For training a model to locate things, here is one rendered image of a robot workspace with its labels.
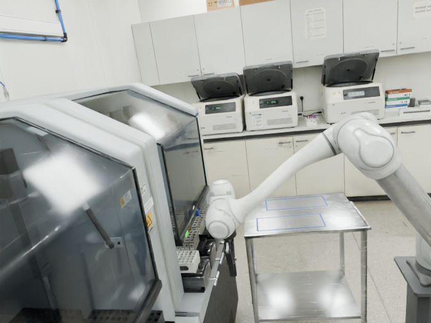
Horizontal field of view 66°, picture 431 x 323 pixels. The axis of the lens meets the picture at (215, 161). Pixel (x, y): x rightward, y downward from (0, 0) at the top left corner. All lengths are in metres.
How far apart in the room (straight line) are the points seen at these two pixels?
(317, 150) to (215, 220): 0.46
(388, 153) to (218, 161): 2.82
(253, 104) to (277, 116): 0.29
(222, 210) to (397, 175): 0.58
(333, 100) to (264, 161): 0.95
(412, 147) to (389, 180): 2.71
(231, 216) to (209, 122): 2.56
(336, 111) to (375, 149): 2.57
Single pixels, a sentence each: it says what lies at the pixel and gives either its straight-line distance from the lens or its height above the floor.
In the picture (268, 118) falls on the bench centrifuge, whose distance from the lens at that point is 3.59.
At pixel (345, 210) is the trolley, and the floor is 0.82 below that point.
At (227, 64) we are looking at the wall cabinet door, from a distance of 3.84.
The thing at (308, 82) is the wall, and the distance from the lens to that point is 4.18.
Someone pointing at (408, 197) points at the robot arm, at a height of 1.18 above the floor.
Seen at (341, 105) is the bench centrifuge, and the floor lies 1.09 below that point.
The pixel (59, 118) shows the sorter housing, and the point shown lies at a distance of 1.18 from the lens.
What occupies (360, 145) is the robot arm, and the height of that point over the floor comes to 1.38.
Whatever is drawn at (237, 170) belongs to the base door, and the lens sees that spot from 3.75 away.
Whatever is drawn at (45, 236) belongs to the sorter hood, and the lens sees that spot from 0.72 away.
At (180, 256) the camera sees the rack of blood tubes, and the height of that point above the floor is 0.86.
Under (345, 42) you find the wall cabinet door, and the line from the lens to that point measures 3.87.
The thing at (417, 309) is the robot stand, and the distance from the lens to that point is 1.76.
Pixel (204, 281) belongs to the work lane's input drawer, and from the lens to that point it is 1.51.
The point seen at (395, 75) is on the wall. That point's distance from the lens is 4.37.
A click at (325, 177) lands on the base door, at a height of 0.32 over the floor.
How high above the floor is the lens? 1.67
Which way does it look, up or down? 17 degrees down
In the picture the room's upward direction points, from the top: 8 degrees counter-clockwise
